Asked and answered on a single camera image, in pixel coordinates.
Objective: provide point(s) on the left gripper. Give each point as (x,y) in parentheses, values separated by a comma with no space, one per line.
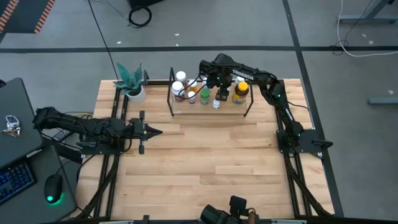
(141,130)

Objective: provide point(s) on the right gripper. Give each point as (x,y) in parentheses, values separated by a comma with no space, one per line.
(219,81)

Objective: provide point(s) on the small white medicine bottle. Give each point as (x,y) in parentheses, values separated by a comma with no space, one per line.
(215,103)

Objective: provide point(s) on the yellow fish oil bottle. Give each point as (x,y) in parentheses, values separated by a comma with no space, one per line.
(241,96)

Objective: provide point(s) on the green supplement bottle green cap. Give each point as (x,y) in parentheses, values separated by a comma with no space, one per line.
(204,95)

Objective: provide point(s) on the small orange pill bottle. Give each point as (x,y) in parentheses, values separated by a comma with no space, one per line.
(191,97)

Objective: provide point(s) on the white capped medicine bottle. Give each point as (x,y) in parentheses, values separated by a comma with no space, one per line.
(181,75)

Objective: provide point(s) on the clear gummy bottle white cap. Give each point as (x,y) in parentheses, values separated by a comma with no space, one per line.
(177,86)

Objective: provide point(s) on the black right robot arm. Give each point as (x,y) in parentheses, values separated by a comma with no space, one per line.
(280,93)

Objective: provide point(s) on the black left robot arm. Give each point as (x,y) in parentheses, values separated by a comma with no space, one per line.
(71,123)

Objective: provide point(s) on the potted green snake plant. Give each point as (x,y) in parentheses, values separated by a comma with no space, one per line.
(130,81)

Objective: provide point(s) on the black floor tape strip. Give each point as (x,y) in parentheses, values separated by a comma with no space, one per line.
(292,31)
(155,49)

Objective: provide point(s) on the black power adapter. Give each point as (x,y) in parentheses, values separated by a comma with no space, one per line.
(60,136)

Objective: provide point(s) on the black device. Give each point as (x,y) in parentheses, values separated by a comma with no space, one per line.
(217,216)

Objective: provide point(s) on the black computer mouse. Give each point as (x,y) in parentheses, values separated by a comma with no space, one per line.
(53,186)

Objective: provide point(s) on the black equipment base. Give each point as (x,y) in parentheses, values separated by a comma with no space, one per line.
(143,2)

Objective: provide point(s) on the black laptop with keys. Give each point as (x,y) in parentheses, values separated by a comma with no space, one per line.
(21,99)

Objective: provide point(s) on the key fob with keys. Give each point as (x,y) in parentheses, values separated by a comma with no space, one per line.
(12,123)

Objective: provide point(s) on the black backlit keyboard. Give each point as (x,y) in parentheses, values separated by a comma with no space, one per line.
(14,183)

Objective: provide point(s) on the dark grey side desk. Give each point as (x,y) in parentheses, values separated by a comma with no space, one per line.
(28,213)

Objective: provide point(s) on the grey metal desk foot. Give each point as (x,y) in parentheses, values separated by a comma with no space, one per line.
(382,101)
(367,19)

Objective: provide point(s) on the black mat orange striped edge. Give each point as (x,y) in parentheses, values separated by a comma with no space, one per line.
(25,15)

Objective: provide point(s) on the black aluminium table frame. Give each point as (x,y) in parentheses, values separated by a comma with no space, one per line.
(155,82)

